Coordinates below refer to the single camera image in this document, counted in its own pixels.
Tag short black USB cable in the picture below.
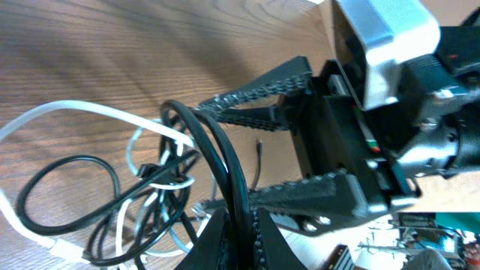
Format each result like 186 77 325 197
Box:
84 149 200 270

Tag white USB cable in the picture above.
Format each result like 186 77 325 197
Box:
0 99 230 270

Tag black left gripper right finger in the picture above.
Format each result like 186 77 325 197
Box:
253 208 307 270

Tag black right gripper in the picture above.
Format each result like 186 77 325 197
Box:
196 56 420 236

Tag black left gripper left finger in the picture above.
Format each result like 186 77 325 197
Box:
175 208 235 270

